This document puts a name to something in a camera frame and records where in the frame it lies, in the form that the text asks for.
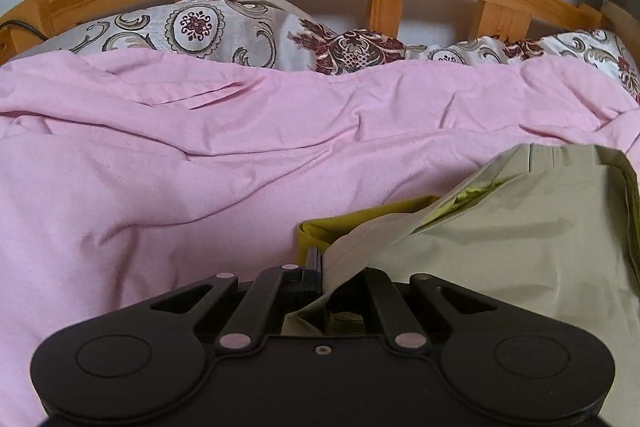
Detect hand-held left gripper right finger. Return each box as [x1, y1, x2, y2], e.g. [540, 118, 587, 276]
[327, 267, 502, 354]

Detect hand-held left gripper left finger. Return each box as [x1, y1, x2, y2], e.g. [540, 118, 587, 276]
[149, 249, 322, 356]

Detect khaki green garment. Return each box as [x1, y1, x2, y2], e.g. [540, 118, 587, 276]
[280, 143, 640, 341]

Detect pink bed sheet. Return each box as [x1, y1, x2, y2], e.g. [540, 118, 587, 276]
[0, 49, 640, 427]

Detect maroon and grey floral pillow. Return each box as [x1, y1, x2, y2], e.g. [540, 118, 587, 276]
[292, 19, 640, 104]

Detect black cable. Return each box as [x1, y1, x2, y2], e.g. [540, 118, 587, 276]
[0, 20, 50, 42]

